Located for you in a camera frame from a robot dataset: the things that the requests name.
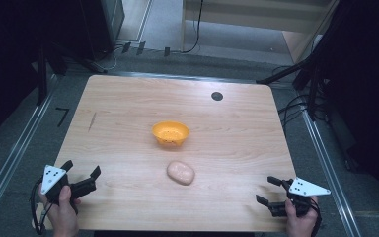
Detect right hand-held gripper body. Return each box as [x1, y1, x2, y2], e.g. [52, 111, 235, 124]
[268, 177, 332, 218]

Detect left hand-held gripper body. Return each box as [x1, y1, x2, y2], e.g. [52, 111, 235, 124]
[40, 164, 98, 206]

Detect orange plastic bowl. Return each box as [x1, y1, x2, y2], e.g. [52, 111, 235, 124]
[151, 120, 191, 148]

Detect person's right hand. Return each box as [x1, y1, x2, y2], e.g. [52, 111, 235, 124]
[284, 195, 321, 237]

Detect person's left hand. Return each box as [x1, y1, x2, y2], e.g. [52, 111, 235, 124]
[38, 184, 82, 237]

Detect black metal stand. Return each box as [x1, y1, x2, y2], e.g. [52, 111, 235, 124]
[256, 48, 330, 121]
[35, 39, 109, 107]

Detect dark cabinet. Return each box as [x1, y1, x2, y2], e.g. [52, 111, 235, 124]
[78, 0, 126, 61]

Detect metal floor rail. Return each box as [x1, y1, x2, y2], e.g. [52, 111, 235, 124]
[0, 74, 59, 225]
[300, 108, 363, 237]

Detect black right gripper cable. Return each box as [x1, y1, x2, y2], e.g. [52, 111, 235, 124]
[310, 197, 324, 237]

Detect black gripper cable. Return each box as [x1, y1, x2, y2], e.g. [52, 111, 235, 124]
[310, 197, 324, 237]
[29, 178, 47, 236]

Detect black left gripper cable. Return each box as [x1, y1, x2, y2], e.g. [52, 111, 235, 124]
[29, 178, 47, 236]

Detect black floor cables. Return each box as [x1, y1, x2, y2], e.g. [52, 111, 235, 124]
[271, 64, 330, 136]

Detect white floor cable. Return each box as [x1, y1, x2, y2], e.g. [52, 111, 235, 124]
[102, 44, 124, 71]

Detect black hanging cable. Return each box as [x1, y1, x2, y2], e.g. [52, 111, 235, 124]
[179, 0, 205, 55]

